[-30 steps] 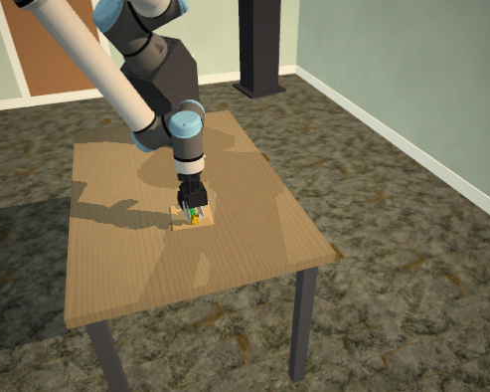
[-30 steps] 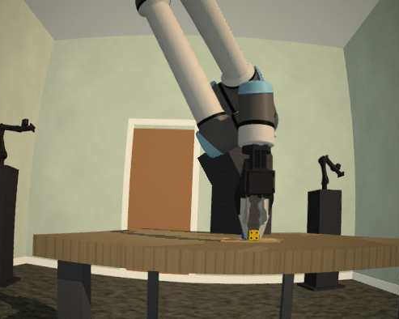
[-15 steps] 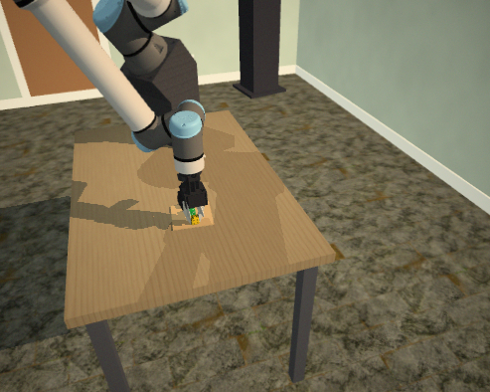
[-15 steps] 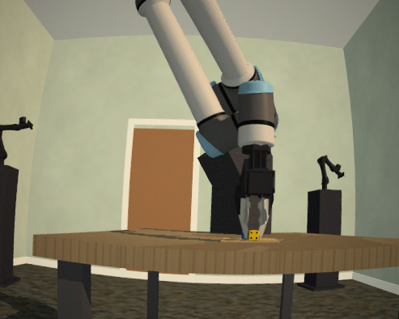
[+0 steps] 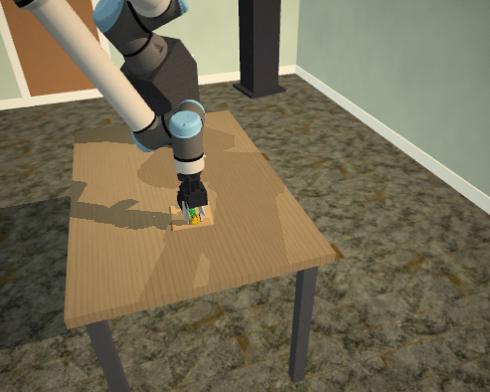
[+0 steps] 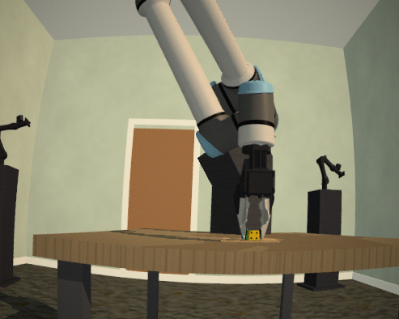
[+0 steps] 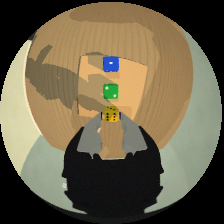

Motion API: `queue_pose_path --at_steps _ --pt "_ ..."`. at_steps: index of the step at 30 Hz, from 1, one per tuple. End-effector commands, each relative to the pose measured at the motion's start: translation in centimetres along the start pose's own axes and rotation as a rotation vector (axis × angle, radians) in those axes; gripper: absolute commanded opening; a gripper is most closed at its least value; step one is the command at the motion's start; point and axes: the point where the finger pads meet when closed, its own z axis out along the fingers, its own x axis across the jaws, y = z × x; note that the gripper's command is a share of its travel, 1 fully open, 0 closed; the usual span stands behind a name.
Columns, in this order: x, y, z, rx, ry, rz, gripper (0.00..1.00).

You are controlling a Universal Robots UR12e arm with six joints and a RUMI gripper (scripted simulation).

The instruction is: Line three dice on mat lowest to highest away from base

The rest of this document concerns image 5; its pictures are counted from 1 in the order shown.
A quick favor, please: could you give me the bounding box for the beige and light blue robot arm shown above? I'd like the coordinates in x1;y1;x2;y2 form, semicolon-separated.
13;0;206;182

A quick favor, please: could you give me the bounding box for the tan flat mat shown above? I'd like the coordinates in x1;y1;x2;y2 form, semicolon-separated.
171;201;215;231

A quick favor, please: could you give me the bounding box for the yellow die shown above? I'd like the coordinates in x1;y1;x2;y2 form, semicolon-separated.
190;215;200;225

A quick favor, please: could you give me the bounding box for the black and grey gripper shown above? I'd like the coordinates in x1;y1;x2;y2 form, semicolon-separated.
177;170;208;225

